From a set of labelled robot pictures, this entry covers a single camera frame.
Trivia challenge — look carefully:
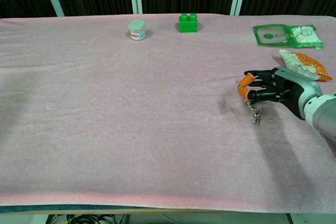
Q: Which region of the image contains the orange white snack packet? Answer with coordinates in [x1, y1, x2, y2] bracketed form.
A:
[278, 49, 333, 81]

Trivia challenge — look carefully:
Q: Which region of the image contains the pink table cloth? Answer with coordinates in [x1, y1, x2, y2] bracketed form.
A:
[0, 14, 336, 213]

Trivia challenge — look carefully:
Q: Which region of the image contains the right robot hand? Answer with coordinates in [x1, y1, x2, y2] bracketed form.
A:
[237, 66, 323, 121]

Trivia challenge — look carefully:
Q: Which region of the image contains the green toy brick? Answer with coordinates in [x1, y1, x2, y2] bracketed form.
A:
[178, 13, 199, 34]

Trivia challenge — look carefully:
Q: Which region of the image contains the black floor cable tangle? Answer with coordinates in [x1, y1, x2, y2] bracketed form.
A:
[46, 214, 128, 224]

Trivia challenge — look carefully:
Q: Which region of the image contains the green white snack packet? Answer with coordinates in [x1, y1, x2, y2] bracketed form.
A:
[253, 24, 324, 50]

